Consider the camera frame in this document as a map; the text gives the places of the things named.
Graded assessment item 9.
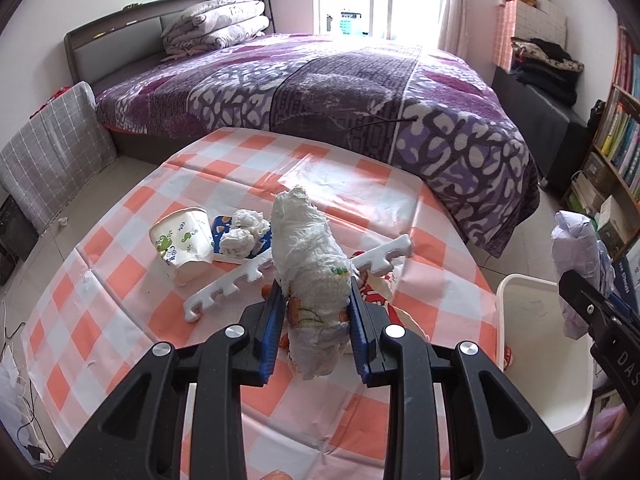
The row of books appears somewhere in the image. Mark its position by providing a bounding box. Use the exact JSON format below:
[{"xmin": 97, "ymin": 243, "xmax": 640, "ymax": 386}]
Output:
[{"xmin": 597, "ymin": 30, "xmax": 640, "ymax": 191}]

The red snack wrapper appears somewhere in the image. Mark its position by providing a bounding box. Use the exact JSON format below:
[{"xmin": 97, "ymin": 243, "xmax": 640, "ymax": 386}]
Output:
[{"xmin": 357, "ymin": 274, "xmax": 402, "ymax": 332}]

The long white notched foam strip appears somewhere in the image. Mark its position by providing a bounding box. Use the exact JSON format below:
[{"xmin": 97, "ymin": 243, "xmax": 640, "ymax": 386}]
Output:
[{"xmin": 184, "ymin": 247, "xmax": 279, "ymax": 323}]

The pink checked box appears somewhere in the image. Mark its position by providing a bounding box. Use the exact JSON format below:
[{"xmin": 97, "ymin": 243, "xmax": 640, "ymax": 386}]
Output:
[{"xmin": 492, "ymin": 0, "xmax": 522, "ymax": 74}]

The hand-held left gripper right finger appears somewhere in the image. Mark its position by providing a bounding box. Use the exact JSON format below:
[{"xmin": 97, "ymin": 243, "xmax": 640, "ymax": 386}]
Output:
[{"xmin": 347, "ymin": 277, "xmax": 581, "ymax": 480}]

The wooden bookshelf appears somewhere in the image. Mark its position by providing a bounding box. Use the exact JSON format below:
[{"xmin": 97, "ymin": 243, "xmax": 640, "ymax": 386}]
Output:
[{"xmin": 560, "ymin": 25, "xmax": 640, "ymax": 261}]

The blue biscuit box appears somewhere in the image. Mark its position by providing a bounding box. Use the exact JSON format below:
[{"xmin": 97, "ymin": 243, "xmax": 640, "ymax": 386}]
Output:
[{"xmin": 212, "ymin": 214, "xmax": 275, "ymax": 262}]

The short white notched foam strip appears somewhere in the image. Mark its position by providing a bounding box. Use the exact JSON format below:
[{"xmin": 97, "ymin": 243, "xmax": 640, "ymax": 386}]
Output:
[{"xmin": 352, "ymin": 234, "xmax": 416, "ymax": 277}]

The white curtain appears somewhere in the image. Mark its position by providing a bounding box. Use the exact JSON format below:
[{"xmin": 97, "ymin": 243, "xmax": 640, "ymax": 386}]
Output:
[{"xmin": 437, "ymin": 0, "xmax": 474, "ymax": 56}]

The grey checked mat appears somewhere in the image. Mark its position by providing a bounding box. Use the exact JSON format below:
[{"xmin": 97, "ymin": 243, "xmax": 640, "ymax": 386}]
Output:
[{"xmin": 0, "ymin": 81, "xmax": 119, "ymax": 234}]

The red cloth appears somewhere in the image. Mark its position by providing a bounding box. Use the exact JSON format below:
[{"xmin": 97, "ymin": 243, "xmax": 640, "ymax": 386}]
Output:
[{"xmin": 42, "ymin": 85, "xmax": 72, "ymax": 109}]

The crumpled white tissue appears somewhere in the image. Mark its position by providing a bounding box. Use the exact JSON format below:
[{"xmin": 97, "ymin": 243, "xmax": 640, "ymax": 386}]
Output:
[
  {"xmin": 220, "ymin": 229, "xmax": 259, "ymax": 260},
  {"xmin": 231, "ymin": 208, "xmax": 273, "ymax": 239}
]

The white plastic trash bin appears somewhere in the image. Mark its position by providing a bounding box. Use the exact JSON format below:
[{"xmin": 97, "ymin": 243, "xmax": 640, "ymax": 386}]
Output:
[{"xmin": 495, "ymin": 274, "xmax": 597, "ymax": 436}]

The white storage box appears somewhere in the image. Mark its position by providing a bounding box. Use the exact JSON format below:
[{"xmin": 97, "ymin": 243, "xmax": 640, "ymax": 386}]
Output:
[{"xmin": 512, "ymin": 0, "xmax": 569, "ymax": 47}]

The blue white carton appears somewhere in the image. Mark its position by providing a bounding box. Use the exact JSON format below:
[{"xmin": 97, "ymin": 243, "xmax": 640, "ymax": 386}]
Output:
[{"xmin": 613, "ymin": 259, "xmax": 640, "ymax": 307}]

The white paper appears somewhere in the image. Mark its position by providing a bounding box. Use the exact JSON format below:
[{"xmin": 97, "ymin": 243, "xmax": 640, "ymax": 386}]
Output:
[{"xmin": 551, "ymin": 210, "xmax": 617, "ymax": 341}]

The white diaper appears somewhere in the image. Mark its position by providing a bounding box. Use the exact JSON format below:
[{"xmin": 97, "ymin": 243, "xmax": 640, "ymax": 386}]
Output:
[{"xmin": 271, "ymin": 186, "xmax": 354, "ymax": 381}]

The black bag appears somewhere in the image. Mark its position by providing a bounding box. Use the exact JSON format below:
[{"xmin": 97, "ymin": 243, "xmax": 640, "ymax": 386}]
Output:
[{"xmin": 587, "ymin": 100, "xmax": 609, "ymax": 134}]

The teal plastic basket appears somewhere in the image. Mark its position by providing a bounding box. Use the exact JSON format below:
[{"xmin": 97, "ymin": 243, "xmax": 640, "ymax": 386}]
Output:
[{"xmin": 327, "ymin": 9, "xmax": 369, "ymax": 37}]

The person's right hand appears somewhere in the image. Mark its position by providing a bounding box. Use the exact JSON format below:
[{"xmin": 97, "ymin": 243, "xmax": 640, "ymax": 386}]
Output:
[{"xmin": 594, "ymin": 402, "xmax": 640, "ymax": 461}]

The white paper cup green print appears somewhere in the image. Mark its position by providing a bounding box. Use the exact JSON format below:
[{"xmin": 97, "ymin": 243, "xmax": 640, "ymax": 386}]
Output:
[{"xmin": 149, "ymin": 206, "xmax": 216, "ymax": 287}]

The black box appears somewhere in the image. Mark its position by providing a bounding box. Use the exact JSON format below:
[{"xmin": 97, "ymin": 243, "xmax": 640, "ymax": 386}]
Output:
[{"xmin": 0, "ymin": 195, "xmax": 41, "ymax": 287}]

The pile of dark clothes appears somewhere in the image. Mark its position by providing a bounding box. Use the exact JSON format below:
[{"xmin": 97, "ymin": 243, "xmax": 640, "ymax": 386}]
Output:
[{"xmin": 510, "ymin": 37, "xmax": 586, "ymax": 107}]

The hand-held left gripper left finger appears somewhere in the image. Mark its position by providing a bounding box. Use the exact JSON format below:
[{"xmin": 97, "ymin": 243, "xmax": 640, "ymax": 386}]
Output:
[{"xmin": 50, "ymin": 287, "xmax": 288, "ymax": 480}]

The orange white checked tablecloth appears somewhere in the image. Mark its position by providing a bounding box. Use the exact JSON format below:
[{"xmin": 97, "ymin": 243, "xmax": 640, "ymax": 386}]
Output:
[{"xmin": 22, "ymin": 127, "xmax": 501, "ymax": 480}]

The dark wooden bed frame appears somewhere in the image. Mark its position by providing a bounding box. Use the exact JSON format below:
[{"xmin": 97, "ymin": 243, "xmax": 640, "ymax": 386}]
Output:
[{"xmin": 64, "ymin": 0, "xmax": 226, "ymax": 165}]

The thin black cable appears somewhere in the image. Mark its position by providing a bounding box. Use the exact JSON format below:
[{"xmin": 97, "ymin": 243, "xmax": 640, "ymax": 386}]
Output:
[{"xmin": 357, "ymin": 114, "xmax": 422, "ymax": 127}]

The black floor cable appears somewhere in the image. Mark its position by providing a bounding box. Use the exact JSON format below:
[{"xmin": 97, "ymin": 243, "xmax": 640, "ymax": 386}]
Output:
[{"xmin": 0, "ymin": 300, "xmax": 51, "ymax": 461}]

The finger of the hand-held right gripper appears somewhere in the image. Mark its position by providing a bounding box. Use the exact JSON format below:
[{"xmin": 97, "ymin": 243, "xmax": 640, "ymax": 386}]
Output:
[{"xmin": 558, "ymin": 270, "xmax": 627, "ymax": 334}]

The black storage bench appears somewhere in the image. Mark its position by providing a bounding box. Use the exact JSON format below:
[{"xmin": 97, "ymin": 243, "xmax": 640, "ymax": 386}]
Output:
[{"xmin": 492, "ymin": 67, "xmax": 591, "ymax": 192}]

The green white carton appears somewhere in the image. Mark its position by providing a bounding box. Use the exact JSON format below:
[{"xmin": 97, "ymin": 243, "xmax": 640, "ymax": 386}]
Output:
[{"xmin": 596, "ymin": 195, "xmax": 627, "ymax": 256}]

